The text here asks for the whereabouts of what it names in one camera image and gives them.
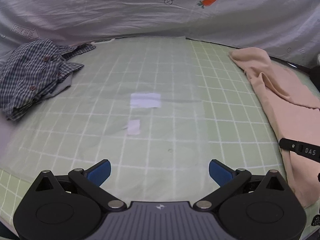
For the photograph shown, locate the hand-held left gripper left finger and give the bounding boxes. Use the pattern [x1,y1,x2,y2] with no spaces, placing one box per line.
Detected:
[31,159,128,213]

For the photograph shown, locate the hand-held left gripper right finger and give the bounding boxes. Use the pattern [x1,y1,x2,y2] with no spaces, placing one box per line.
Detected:
[192,159,292,212]

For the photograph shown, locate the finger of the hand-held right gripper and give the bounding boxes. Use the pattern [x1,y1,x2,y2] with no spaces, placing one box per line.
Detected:
[278,137,299,153]

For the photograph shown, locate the beige long-sleeve shirt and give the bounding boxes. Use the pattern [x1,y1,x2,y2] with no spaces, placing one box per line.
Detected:
[229,47,320,208]

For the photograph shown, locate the green checked bedsheet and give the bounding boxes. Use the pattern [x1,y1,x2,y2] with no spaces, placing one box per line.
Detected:
[0,36,320,230]

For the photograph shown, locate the small white tape patch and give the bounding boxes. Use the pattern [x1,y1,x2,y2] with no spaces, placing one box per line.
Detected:
[127,119,141,136]

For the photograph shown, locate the large white tape patch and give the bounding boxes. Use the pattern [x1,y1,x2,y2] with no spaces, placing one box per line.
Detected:
[130,93,161,109]

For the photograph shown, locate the translucent plastic sheet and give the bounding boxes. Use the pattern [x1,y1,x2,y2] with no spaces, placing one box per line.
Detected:
[0,37,208,200]

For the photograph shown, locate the grey garment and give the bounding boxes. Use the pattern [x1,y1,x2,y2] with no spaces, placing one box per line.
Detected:
[47,71,73,98]

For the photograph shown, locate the blue plaid shirt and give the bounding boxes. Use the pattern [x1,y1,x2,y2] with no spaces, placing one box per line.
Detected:
[0,38,97,121]

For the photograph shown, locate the grey printed sheet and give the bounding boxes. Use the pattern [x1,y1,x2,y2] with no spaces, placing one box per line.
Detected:
[0,0,320,68]

